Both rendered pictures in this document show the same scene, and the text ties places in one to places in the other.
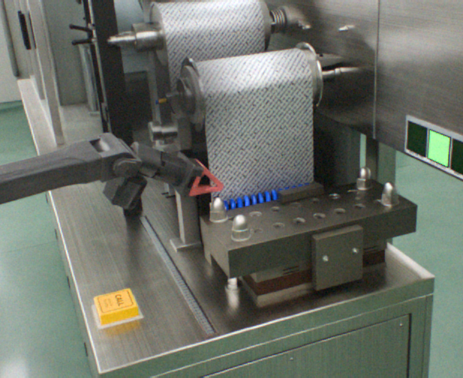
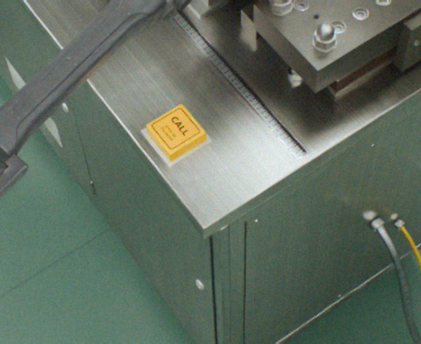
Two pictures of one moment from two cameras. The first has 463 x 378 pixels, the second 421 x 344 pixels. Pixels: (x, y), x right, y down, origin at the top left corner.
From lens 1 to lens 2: 83 cm
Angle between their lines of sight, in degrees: 36
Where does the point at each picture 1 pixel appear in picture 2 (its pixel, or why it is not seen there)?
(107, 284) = (140, 91)
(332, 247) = not seen: outside the picture
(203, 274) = (251, 56)
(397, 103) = not seen: outside the picture
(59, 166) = (126, 32)
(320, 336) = (405, 117)
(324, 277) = (411, 57)
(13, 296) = not seen: outside the picture
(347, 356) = not seen: outside the picture
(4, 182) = (80, 78)
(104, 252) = not seen: hidden behind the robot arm
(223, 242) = (307, 56)
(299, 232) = (391, 23)
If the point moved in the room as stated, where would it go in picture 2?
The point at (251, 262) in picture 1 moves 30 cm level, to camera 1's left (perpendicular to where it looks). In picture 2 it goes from (339, 70) to (149, 116)
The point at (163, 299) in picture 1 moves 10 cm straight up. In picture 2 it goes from (223, 108) to (222, 72)
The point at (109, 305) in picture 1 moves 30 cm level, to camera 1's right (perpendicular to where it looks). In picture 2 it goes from (172, 137) to (355, 92)
